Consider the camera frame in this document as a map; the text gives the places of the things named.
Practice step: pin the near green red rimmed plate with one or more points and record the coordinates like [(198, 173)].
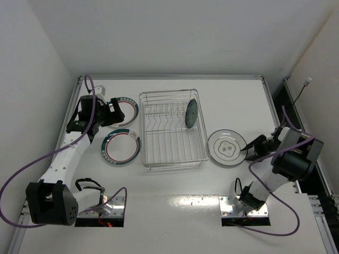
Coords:
[(121, 147)]

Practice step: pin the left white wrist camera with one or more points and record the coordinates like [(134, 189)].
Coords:
[(100, 93)]

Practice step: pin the small blue patterned plate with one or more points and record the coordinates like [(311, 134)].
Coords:
[(191, 113)]

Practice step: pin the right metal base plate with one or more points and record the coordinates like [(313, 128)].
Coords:
[(231, 207)]

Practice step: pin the white plate with grey rim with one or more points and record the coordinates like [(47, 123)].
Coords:
[(225, 147)]

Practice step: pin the green red rimmed plate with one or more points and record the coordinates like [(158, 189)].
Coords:
[(130, 110), (121, 147)]

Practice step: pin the metal base plate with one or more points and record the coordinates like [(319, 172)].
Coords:
[(231, 207), (114, 209)]

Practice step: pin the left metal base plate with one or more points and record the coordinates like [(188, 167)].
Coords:
[(114, 209)]

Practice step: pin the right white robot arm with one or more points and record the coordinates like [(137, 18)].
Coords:
[(293, 155)]

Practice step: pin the metal wire dish rack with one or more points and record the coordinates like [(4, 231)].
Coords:
[(166, 142)]

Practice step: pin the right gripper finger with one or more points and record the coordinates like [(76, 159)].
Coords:
[(253, 155), (257, 142)]

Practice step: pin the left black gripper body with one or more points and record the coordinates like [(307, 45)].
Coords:
[(110, 112)]

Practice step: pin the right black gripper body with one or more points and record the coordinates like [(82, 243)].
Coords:
[(261, 145)]

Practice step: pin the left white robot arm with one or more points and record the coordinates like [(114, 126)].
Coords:
[(50, 200)]

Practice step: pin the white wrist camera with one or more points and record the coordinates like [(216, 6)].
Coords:
[(100, 93), (280, 133)]

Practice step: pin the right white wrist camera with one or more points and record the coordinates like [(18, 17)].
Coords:
[(280, 133)]

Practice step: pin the far green red rimmed plate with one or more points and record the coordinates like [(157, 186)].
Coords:
[(130, 110)]

